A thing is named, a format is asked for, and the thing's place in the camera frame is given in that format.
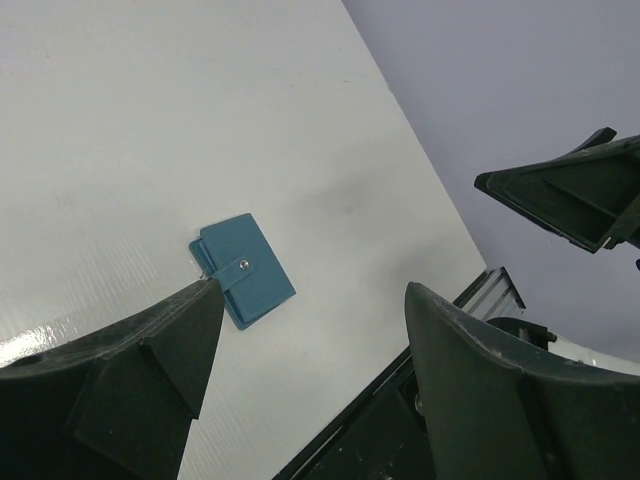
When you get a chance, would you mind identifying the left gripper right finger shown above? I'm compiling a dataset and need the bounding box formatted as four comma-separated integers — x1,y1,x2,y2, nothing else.
405,282,639,479

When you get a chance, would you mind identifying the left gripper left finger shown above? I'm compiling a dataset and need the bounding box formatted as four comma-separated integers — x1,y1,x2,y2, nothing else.
1,280,223,479

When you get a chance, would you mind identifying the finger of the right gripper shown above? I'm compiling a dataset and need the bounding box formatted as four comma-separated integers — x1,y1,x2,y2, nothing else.
474,136,639,254
571,127,617,153

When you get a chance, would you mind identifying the blue leather card holder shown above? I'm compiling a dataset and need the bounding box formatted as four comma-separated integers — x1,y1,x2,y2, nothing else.
189,213,296,330

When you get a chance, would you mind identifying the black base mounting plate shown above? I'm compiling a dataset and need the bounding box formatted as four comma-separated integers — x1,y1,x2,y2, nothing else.
274,349,436,480

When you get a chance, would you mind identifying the aluminium front rail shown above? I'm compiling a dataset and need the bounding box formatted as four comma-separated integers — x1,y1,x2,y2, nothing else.
453,267,526,321

